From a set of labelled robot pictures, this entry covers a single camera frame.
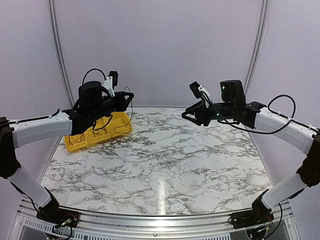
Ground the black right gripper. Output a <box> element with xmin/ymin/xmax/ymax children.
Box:
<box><xmin>182</xmin><ymin>99</ymin><xmax>236</xmax><ymax>127</ymax></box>

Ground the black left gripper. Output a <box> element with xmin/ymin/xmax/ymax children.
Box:
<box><xmin>89</xmin><ymin>90</ymin><xmax>134</xmax><ymax>121</ymax></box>

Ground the dark green thin cable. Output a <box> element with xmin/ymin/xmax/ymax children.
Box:
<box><xmin>113</xmin><ymin>86</ymin><xmax>135</xmax><ymax>135</ymax></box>

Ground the black thin cable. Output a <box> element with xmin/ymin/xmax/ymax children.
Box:
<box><xmin>88</xmin><ymin>119</ymin><xmax>108</xmax><ymax>138</ymax></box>

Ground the white thin cable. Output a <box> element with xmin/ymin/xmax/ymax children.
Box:
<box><xmin>148</xmin><ymin>149</ymin><xmax>198</xmax><ymax>176</ymax></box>

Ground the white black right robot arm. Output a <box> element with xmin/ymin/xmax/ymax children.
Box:
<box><xmin>180</xmin><ymin>78</ymin><xmax>320</xmax><ymax>231</ymax></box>

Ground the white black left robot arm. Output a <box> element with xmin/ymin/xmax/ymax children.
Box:
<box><xmin>0</xmin><ymin>79</ymin><xmax>134</xmax><ymax>223</ymax></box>

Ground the yellow three-compartment plastic bin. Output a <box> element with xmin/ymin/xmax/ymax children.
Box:
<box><xmin>64</xmin><ymin>112</ymin><xmax>133</xmax><ymax>152</ymax></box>

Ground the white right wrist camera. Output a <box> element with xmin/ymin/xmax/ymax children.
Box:
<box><xmin>189</xmin><ymin>81</ymin><xmax>212</xmax><ymax>108</ymax></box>

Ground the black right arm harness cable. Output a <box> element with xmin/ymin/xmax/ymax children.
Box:
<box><xmin>207</xmin><ymin>94</ymin><xmax>320</xmax><ymax>135</ymax></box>

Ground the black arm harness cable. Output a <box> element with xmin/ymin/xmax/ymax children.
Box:
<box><xmin>81</xmin><ymin>68</ymin><xmax>112</xmax><ymax>128</ymax></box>
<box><xmin>207</xmin><ymin>94</ymin><xmax>320</xmax><ymax>135</ymax></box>

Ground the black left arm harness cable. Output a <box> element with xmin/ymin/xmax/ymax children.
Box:
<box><xmin>81</xmin><ymin>68</ymin><xmax>112</xmax><ymax>128</ymax></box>

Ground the aluminium front frame rail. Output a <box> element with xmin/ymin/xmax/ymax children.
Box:
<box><xmin>8</xmin><ymin>198</ymin><xmax>301</xmax><ymax>240</ymax></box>

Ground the right aluminium corner post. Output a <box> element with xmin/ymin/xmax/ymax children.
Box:
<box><xmin>243</xmin><ymin>0</ymin><xmax>270</xmax><ymax>95</ymax></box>

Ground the aluminium corner post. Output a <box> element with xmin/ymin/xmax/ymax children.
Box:
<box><xmin>243</xmin><ymin>0</ymin><xmax>270</xmax><ymax>95</ymax></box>
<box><xmin>47</xmin><ymin>0</ymin><xmax>75</xmax><ymax>107</ymax></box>

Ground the left aluminium corner post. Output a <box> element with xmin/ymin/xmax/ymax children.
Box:
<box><xmin>47</xmin><ymin>0</ymin><xmax>75</xmax><ymax>107</ymax></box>

